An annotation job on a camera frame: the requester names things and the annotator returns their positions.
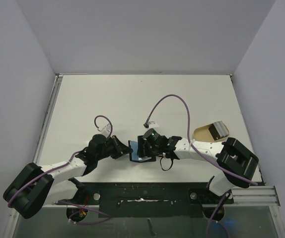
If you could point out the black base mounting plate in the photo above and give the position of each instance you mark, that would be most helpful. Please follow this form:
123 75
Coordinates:
146 200

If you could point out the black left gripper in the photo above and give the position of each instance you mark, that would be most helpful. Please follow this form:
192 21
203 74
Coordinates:
123 148

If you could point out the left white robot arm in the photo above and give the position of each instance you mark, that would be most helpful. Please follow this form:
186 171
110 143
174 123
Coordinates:
36 186

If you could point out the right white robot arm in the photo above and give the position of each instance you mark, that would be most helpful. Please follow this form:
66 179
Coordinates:
236 162

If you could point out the beige card tray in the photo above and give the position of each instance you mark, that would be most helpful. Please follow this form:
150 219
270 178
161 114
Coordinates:
203 134

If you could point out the aluminium rail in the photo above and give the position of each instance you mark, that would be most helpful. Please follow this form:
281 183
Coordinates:
48 115
255 196

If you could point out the left aluminium rail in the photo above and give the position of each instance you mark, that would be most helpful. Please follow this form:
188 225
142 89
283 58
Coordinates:
48 115

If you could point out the black leather card holder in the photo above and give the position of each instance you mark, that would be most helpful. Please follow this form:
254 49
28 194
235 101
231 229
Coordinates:
138 154

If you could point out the right aluminium rail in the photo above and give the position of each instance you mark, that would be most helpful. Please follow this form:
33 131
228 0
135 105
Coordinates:
255 196

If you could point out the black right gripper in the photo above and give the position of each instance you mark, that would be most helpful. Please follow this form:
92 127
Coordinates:
141 147

